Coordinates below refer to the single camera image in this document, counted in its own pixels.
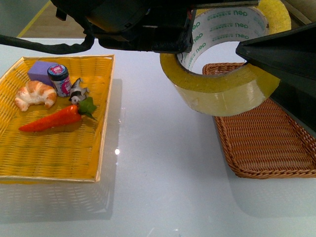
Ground small jar with pink label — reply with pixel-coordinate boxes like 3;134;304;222
47;64;72;97

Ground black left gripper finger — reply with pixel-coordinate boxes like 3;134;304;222
236;23;316;133

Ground small grey animal figurine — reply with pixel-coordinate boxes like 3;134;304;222
69;78;90;105

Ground purple foam block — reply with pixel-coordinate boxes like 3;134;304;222
27;61;57;87

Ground brown wicker basket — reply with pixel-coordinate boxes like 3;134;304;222
203;63;316;179

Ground yellow wicker basket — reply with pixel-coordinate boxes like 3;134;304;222
0;55;115;184

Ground toy carrot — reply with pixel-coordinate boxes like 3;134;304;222
18;97;97;132

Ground black cable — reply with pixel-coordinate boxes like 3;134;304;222
0;14;96;55

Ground toy croissant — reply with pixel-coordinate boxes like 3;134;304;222
14;80;57;112

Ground clear packing tape roll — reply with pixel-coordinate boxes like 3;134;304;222
160;0;291;117

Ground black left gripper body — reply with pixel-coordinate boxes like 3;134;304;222
52;0;196;53

